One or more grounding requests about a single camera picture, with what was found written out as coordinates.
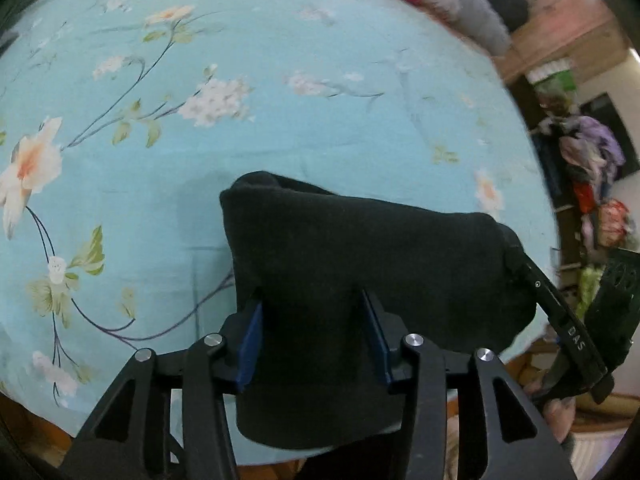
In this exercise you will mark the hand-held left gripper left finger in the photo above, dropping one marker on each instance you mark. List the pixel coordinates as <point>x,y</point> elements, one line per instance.
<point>250,345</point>

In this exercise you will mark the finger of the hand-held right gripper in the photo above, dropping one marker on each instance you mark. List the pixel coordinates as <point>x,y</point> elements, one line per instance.
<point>570,330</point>

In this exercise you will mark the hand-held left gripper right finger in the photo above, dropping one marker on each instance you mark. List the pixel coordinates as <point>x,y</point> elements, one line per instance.
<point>376,335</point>

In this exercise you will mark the black pants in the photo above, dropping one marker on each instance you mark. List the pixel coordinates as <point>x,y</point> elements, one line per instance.
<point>350,260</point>

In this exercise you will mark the person's right hand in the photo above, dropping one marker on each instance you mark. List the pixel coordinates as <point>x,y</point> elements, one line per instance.
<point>557,412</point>

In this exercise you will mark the pile of colourful clothes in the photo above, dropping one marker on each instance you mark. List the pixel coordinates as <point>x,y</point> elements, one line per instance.
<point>590,160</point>

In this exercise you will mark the black flat panel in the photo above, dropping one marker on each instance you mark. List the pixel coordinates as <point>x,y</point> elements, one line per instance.
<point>607,115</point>

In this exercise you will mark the teal floral bedsheet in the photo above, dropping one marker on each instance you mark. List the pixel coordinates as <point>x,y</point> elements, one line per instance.
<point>300,110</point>

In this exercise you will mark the green and white box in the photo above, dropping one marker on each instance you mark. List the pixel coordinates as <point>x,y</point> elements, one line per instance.
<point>550,76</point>

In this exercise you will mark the wooden board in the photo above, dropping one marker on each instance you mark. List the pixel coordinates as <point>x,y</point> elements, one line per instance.
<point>560,20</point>

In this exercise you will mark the grey fluffy cloth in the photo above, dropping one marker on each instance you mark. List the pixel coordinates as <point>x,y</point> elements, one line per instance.
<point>470,5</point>

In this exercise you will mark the wooden bed frame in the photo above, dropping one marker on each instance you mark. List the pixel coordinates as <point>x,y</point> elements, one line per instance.
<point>30,435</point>

